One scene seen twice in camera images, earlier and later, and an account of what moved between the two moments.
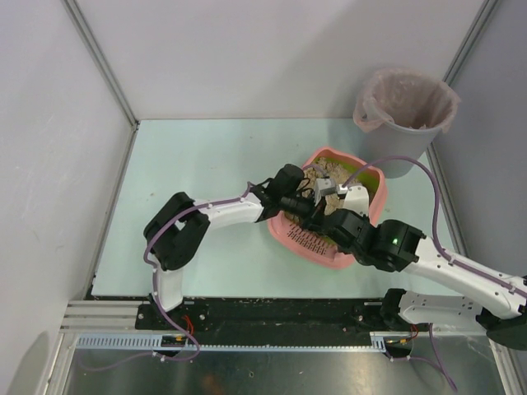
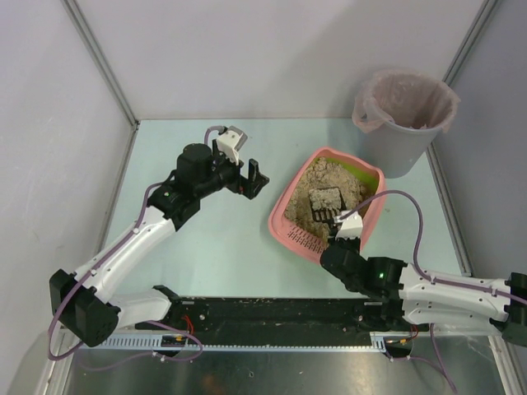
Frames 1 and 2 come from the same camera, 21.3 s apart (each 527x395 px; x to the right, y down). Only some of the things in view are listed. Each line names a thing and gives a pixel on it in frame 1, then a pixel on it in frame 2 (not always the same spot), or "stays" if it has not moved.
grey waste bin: (393, 140) stays
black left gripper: (310, 207) -> (243, 183)
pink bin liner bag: (409, 99) stays
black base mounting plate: (268, 321) stays
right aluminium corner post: (470, 41) stays
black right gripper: (325, 220) -> (343, 247)
